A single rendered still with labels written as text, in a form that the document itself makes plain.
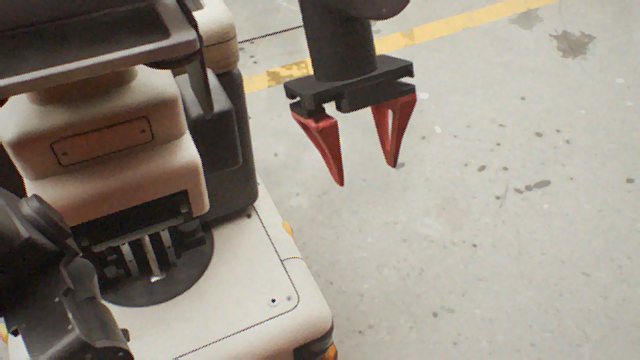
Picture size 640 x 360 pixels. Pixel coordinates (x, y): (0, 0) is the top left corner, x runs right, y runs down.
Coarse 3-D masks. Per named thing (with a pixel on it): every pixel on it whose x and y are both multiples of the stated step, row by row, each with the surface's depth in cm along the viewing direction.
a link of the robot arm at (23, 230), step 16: (0, 192) 46; (0, 208) 44; (16, 208) 46; (0, 224) 42; (16, 224) 44; (0, 240) 42; (16, 240) 43; (32, 240) 44; (48, 240) 47; (0, 256) 43; (16, 256) 45; (32, 256) 46; (48, 256) 47; (0, 272) 45; (16, 272) 46; (0, 288) 46
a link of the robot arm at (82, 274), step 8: (72, 264) 52; (80, 264) 52; (88, 264) 53; (72, 272) 51; (80, 272) 51; (88, 272) 52; (72, 280) 50; (80, 280) 50; (88, 280) 51; (96, 280) 52; (80, 288) 50; (88, 288) 50; (96, 288) 52; (72, 296) 48; (80, 296) 49; (88, 296) 49; (96, 296) 52
